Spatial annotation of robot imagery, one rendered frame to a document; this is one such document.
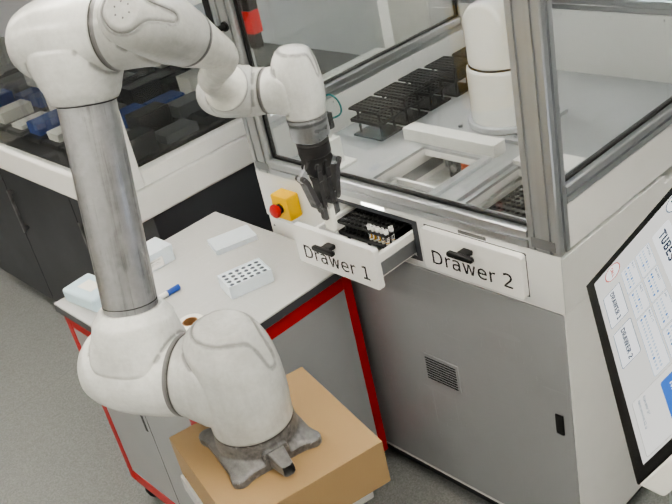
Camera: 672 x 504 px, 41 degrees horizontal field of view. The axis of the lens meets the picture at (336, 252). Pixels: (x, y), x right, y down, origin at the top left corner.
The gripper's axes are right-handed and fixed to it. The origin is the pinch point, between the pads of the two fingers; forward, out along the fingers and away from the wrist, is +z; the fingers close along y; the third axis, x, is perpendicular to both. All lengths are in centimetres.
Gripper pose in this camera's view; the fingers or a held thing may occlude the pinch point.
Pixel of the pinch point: (329, 217)
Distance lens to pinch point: 209.6
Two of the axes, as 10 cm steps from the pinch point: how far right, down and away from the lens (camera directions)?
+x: -6.8, -2.4, 6.9
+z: 2.0, 8.5, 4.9
